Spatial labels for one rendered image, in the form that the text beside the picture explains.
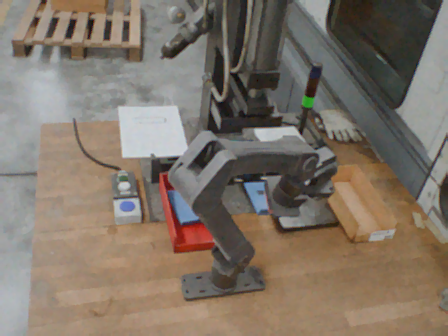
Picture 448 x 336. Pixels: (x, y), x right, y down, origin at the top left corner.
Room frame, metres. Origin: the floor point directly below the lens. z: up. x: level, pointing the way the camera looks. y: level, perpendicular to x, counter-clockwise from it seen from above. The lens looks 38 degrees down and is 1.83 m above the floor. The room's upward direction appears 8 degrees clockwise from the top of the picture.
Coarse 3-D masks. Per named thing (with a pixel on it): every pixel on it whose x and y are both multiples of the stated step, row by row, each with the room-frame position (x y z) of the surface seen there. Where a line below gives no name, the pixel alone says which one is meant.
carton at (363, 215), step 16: (336, 176) 1.19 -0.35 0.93; (352, 176) 1.21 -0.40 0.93; (336, 192) 1.07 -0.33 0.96; (352, 192) 1.15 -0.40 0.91; (368, 192) 1.11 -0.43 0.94; (336, 208) 1.05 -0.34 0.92; (352, 208) 1.08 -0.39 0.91; (368, 208) 1.09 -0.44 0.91; (384, 208) 1.03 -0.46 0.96; (352, 224) 0.96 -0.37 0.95; (368, 224) 1.02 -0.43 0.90; (384, 224) 1.01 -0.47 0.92; (352, 240) 0.94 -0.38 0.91; (368, 240) 0.96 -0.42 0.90
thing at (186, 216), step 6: (168, 192) 1.03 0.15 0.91; (174, 192) 1.03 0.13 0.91; (174, 198) 1.00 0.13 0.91; (180, 198) 1.01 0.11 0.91; (174, 204) 0.98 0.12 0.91; (180, 204) 0.98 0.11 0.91; (186, 204) 0.99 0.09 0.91; (180, 210) 0.96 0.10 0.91; (186, 210) 0.96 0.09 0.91; (180, 216) 0.94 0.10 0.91; (186, 216) 0.94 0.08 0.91; (192, 216) 0.94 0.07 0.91; (180, 222) 0.91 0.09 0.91; (186, 222) 0.90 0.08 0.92; (192, 222) 0.92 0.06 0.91; (198, 222) 0.93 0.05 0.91
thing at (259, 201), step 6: (246, 186) 1.01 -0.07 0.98; (252, 186) 1.02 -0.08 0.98; (258, 186) 1.02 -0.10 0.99; (252, 192) 0.99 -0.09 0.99; (264, 192) 0.99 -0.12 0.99; (252, 198) 0.96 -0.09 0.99; (258, 198) 0.96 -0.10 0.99; (264, 198) 0.97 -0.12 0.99; (258, 204) 0.94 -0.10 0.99; (264, 204) 0.94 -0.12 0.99; (258, 210) 0.91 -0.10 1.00; (264, 210) 0.89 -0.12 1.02
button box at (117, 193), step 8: (80, 144) 1.19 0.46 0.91; (96, 160) 1.12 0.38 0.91; (120, 168) 1.09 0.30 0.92; (112, 176) 1.03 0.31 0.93; (128, 176) 1.04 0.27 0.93; (112, 184) 1.00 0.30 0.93; (136, 184) 1.02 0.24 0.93; (112, 192) 0.97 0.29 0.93; (120, 192) 0.97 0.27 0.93; (128, 192) 0.98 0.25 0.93; (136, 192) 0.98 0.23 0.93
